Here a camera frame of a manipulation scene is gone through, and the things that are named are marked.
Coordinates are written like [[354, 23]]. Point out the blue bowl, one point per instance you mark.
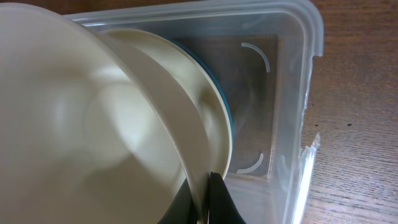
[[213, 78]]

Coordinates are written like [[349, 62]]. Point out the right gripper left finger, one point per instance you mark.
[[182, 209]]

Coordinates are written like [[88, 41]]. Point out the cream bowl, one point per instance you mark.
[[198, 85], [93, 130]]

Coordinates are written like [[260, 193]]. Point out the clear plastic storage container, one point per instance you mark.
[[260, 54]]

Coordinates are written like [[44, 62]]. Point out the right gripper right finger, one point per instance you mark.
[[222, 209]]

